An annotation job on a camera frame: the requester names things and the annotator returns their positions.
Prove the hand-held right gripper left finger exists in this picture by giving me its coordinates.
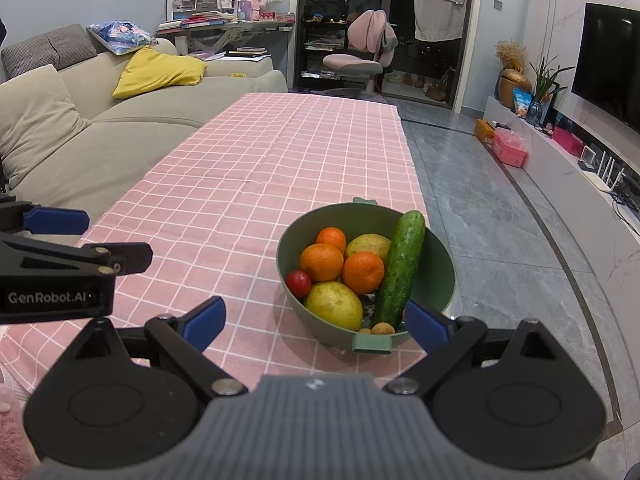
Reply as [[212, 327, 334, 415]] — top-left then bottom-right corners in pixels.
[[60, 296, 249, 396]]

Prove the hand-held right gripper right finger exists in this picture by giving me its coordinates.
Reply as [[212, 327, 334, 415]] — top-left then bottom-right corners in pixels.
[[382, 300, 576, 396]]

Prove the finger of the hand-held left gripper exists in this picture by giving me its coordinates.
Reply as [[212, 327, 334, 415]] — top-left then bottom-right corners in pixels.
[[0, 237, 153, 277], [0, 200, 91, 237]]

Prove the green cucumber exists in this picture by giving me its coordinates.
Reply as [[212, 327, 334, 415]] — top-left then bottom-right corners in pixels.
[[374, 210, 426, 328]]

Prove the green colander bowl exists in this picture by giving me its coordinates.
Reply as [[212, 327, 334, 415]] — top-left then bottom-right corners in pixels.
[[276, 197, 458, 356]]

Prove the orange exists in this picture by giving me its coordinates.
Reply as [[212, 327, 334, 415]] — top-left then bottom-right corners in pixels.
[[316, 227, 347, 253], [342, 251, 386, 295], [299, 243, 345, 282]]

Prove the yellow-green pear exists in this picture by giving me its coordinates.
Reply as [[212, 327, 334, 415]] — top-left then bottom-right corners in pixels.
[[305, 281, 364, 331], [345, 234, 392, 261]]

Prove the red tomato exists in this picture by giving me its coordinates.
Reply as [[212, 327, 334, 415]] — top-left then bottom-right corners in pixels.
[[286, 270, 313, 297]]

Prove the beige pillow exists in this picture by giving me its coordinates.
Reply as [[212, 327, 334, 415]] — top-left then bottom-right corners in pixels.
[[0, 64, 91, 191]]

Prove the beige sofa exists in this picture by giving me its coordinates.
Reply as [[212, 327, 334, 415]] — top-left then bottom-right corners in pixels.
[[0, 24, 289, 221]]

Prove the pink checked tablecloth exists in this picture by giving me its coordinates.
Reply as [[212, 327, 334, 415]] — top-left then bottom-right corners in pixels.
[[0, 91, 428, 396]]

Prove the pink fluffy cloth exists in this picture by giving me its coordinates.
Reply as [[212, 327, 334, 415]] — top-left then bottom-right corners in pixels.
[[0, 385, 37, 480]]

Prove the grey textured cushion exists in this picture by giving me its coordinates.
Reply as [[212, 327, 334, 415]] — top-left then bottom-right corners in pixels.
[[2, 24, 98, 81]]

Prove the yellow cushion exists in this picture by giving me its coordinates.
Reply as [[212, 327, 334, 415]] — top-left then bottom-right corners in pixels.
[[112, 46, 208, 99]]

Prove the pink plastic box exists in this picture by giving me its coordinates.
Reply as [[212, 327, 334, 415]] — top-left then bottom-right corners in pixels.
[[491, 127, 528, 168]]

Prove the blue printed cushion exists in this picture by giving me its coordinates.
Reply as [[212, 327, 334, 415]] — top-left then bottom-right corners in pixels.
[[86, 20, 160, 56]]

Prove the white television cabinet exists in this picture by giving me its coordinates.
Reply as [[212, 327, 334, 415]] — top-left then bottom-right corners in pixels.
[[482, 95, 640, 246]]

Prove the stack of dark books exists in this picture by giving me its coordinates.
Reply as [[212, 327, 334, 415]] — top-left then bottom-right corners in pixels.
[[227, 47, 271, 63]]

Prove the magenta box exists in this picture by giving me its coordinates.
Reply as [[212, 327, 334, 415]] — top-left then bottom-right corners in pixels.
[[552, 126, 585, 156]]

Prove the white router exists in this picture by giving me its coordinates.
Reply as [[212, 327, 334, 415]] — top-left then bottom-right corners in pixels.
[[597, 150, 626, 193]]

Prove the blue snack bag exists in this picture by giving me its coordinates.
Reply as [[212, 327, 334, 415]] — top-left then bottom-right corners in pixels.
[[511, 87, 534, 118]]

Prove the cluttered study desk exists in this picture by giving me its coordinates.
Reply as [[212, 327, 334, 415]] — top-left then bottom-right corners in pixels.
[[156, 10, 296, 56]]

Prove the brown round vase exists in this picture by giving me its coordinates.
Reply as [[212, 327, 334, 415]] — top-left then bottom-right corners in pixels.
[[497, 67, 532, 109]]

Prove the black shelf unit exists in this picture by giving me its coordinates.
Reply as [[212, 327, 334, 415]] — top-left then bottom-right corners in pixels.
[[300, 0, 351, 93]]

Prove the green potted plant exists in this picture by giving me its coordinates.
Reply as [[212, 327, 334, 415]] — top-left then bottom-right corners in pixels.
[[530, 55, 576, 126]]

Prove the dried flower bunch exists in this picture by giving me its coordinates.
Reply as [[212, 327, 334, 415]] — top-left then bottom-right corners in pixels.
[[495, 40, 526, 68]]

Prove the pink desk chair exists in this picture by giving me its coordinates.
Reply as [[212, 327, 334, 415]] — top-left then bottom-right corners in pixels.
[[322, 9, 398, 97]]

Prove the black television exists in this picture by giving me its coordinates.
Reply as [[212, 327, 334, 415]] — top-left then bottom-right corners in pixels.
[[571, 2, 640, 136]]

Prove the black backpack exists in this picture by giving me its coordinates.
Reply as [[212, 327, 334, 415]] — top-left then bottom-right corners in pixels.
[[309, 0, 348, 18]]

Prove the hanging grey towel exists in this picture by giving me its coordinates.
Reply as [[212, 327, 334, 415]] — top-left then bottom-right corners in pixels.
[[410, 0, 471, 42]]

